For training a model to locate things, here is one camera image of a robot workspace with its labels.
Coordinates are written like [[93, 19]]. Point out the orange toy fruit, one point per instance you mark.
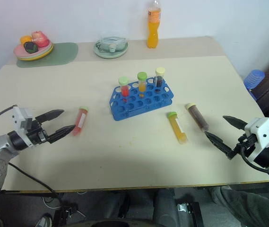
[[25, 39]]

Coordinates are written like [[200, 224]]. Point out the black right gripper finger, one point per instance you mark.
[[219, 143], [236, 123]]

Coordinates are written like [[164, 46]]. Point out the blue stacked stools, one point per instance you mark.
[[254, 79]]

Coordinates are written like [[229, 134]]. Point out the yellow plate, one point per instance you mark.
[[43, 56]]

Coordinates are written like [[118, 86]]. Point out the orange drink bottle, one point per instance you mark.
[[153, 30]]

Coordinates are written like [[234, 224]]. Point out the grey green pouch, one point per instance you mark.
[[110, 43]]

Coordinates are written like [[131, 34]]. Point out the green placemat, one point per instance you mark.
[[63, 55]]

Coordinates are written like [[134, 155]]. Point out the dark rounded shape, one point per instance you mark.
[[163, 208]]

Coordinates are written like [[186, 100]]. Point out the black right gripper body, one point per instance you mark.
[[245, 145]]

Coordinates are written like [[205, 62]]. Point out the black metal bracket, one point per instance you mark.
[[188, 211]]

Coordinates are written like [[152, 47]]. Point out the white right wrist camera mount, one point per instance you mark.
[[262, 132]]

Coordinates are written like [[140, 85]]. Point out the pink red toy apple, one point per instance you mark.
[[40, 39]]

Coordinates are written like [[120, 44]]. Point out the orange tube green cap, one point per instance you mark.
[[178, 128], [142, 85]]

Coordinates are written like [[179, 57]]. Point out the blue test tube rack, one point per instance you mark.
[[143, 104]]

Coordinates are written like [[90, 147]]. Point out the red tube green cap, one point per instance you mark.
[[80, 121], [125, 89]]

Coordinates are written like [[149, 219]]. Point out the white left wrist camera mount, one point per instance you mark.
[[22, 119]]

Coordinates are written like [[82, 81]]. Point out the dark green toy avocado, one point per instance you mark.
[[31, 47]]

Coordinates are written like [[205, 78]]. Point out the grey trouser leg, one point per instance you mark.
[[245, 205]]

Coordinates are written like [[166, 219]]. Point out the dark tube yellow cap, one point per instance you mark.
[[159, 79], [198, 118]]

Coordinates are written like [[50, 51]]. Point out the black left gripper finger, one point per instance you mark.
[[62, 132], [51, 114]]

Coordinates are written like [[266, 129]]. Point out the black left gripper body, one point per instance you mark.
[[37, 134]]

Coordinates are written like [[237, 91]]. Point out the grey sneaker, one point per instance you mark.
[[44, 221]]

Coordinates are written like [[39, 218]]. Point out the light green plate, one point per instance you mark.
[[110, 55]]

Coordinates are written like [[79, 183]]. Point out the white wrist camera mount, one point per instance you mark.
[[22, 119], [262, 132]]

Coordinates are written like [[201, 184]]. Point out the stacked plates with fruit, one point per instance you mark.
[[20, 52]]

